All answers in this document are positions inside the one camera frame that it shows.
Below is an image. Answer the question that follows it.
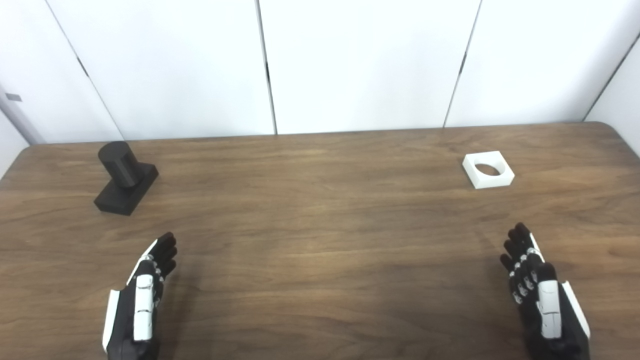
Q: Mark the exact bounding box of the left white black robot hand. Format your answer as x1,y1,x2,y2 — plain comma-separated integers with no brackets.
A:
102,231,178,360

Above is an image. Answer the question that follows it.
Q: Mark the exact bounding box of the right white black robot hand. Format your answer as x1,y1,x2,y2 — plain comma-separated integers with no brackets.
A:
500,222,592,360

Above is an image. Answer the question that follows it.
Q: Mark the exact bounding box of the white square piece with hole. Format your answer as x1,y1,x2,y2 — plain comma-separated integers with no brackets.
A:
462,151,515,190

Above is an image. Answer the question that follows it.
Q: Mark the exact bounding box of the black peg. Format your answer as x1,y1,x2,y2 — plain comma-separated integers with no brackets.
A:
93,141,160,217

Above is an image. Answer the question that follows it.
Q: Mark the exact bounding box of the gray wall corner post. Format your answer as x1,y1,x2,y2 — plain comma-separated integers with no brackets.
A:
0,84,47,146

